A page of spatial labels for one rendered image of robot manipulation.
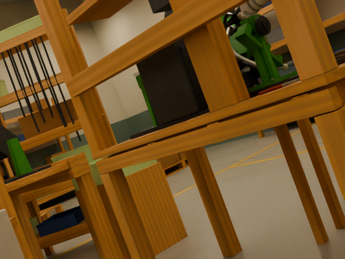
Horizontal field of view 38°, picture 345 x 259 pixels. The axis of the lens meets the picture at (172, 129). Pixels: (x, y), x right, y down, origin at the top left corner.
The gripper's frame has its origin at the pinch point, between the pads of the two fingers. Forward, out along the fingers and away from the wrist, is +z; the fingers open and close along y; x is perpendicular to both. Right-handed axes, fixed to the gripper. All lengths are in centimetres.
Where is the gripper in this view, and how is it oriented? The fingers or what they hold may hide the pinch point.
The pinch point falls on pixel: (227, 30)
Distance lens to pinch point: 225.3
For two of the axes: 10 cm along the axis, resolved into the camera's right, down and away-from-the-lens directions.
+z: -4.9, 4.3, 7.6
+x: -1.7, 8.0, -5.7
